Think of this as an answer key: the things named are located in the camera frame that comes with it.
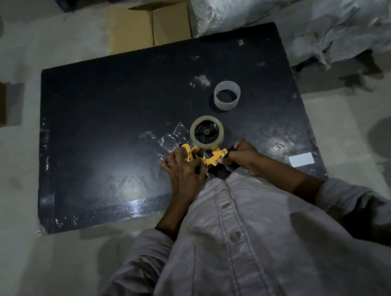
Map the person's left hand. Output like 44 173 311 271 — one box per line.
159 144 212 207

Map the person's right hand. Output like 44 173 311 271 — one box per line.
216 135 270 183

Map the yellow tape dispenser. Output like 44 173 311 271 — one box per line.
179 136 239 185

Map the person's left forearm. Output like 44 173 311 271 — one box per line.
150 186 209 244

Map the person's right forearm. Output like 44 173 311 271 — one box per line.
247 148 328 214

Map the crumpled clear tape strip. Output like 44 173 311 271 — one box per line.
138 119 197 162

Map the clear packing tape roll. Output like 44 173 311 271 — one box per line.
187 113 227 154

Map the empty white tape core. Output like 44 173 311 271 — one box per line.
212 78 244 113

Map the black wrapped flat package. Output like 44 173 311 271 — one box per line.
14 17 331 236

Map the white label sticker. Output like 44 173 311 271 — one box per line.
288 152 316 168

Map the person's grey button shirt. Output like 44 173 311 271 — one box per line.
41 150 391 296

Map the flat brown cardboard box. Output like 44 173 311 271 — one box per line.
102 0 195 56

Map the crumpled white woven sack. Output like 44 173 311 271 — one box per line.
276 0 391 76

